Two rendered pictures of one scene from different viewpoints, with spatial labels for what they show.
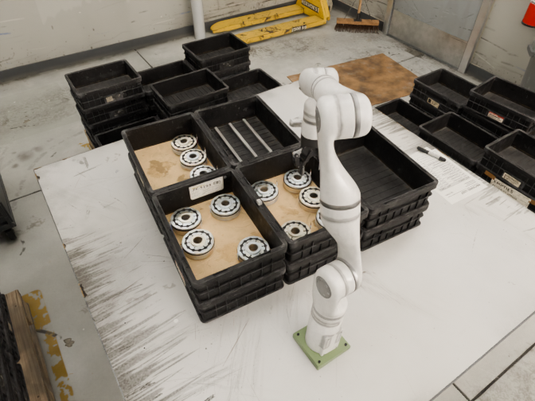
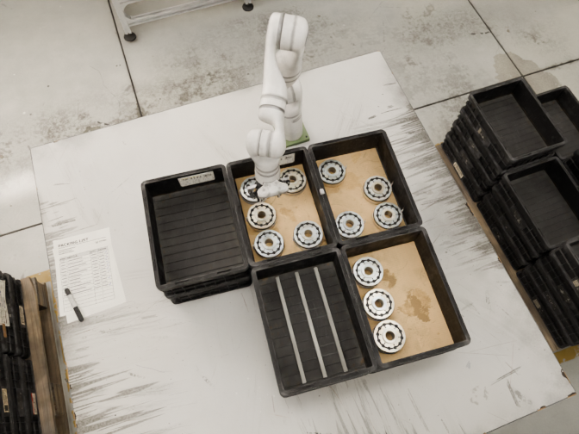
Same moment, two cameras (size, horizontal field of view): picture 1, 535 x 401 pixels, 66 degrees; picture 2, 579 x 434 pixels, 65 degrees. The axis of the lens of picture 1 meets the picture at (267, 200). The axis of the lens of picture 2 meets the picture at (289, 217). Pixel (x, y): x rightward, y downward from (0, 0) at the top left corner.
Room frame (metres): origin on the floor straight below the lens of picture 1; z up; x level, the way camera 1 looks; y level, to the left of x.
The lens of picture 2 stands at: (1.64, 0.07, 2.34)
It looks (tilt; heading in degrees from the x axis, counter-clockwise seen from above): 66 degrees down; 192
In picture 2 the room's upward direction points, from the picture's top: 2 degrees clockwise
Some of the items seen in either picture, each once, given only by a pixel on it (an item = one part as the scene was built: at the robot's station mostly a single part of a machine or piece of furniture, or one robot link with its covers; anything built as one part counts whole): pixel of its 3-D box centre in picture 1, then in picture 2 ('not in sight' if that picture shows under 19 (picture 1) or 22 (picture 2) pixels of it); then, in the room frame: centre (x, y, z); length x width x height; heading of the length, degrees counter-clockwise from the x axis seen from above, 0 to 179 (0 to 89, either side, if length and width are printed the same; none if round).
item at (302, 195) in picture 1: (313, 196); (261, 215); (1.03, -0.16, 0.86); 0.10 x 0.10 x 0.01
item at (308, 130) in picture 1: (310, 120); (269, 175); (1.04, -0.13, 1.18); 0.11 x 0.09 x 0.06; 30
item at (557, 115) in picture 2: not in sight; (551, 133); (-0.08, 1.15, 0.26); 0.40 x 0.30 x 0.23; 34
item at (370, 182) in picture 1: (366, 174); (196, 230); (1.15, -0.37, 0.87); 0.40 x 0.30 x 0.11; 29
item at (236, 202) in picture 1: (225, 204); (349, 224); (0.99, 0.15, 0.86); 0.10 x 0.10 x 0.01
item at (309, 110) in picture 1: (320, 94); (263, 151); (1.02, -0.14, 1.27); 0.09 x 0.07 x 0.15; 95
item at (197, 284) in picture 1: (216, 221); (363, 185); (0.86, 0.16, 0.92); 0.40 x 0.30 x 0.02; 29
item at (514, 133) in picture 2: not in sight; (496, 143); (0.15, 0.82, 0.37); 0.40 x 0.30 x 0.45; 34
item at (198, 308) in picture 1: (220, 252); not in sight; (0.86, 0.16, 0.76); 0.40 x 0.30 x 0.12; 29
